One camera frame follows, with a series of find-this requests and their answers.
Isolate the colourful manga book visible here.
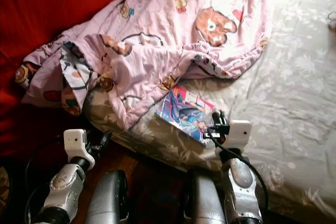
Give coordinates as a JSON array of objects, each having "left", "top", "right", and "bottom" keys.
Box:
[{"left": 155, "top": 84, "right": 218, "bottom": 145}]

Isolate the pink cartoon print blanket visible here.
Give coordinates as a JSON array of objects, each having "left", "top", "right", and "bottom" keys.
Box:
[{"left": 15, "top": 0, "right": 274, "bottom": 130}]

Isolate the silver robot left leg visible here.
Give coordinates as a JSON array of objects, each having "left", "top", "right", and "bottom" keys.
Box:
[{"left": 87, "top": 170, "right": 129, "bottom": 224}]

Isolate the silver robot leg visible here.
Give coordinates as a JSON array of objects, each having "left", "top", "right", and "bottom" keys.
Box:
[
  {"left": 87, "top": 170, "right": 129, "bottom": 224},
  {"left": 184, "top": 170, "right": 226, "bottom": 224}
]

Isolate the silver robot right leg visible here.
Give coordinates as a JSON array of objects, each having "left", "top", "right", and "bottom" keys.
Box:
[{"left": 184, "top": 170, "right": 226, "bottom": 224}]

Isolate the bed with beige floral sheet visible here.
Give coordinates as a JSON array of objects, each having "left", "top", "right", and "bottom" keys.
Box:
[{"left": 81, "top": 0, "right": 336, "bottom": 224}]

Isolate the black round bin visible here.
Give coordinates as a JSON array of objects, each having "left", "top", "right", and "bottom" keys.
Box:
[{"left": 0, "top": 158, "right": 17, "bottom": 224}]

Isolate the brown cardboard piece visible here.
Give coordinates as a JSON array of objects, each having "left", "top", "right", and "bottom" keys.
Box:
[{"left": 0, "top": 167, "right": 11, "bottom": 206}]

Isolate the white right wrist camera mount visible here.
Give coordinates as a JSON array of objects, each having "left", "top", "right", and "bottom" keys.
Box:
[{"left": 226, "top": 120, "right": 253, "bottom": 154}]

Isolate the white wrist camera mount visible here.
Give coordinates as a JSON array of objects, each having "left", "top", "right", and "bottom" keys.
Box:
[
  {"left": 226, "top": 120, "right": 253, "bottom": 154},
  {"left": 63, "top": 129, "right": 95, "bottom": 169}
]

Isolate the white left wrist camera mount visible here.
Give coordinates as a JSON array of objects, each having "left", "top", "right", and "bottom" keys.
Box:
[{"left": 63, "top": 129, "right": 95, "bottom": 169}]

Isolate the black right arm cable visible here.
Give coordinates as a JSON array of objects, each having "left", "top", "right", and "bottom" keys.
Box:
[{"left": 207, "top": 132, "right": 269, "bottom": 219}]

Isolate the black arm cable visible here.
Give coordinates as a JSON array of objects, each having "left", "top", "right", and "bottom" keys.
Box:
[
  {"left": 207, "top": 132, "right": 269, "bottom": 219},
  {"left": 24, "top": 140, "right": 66, "bottom": 224}
]

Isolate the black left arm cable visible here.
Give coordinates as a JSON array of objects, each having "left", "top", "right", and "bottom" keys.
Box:
[{"left": 24, "top": 140, "right": 66, "bottom": 224}]

